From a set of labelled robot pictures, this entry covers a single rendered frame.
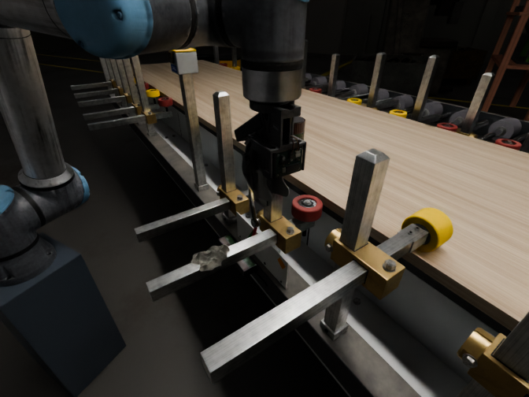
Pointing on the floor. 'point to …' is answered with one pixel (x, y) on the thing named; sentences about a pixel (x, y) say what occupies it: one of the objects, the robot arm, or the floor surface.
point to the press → (404, 42)
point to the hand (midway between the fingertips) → (264, 198)
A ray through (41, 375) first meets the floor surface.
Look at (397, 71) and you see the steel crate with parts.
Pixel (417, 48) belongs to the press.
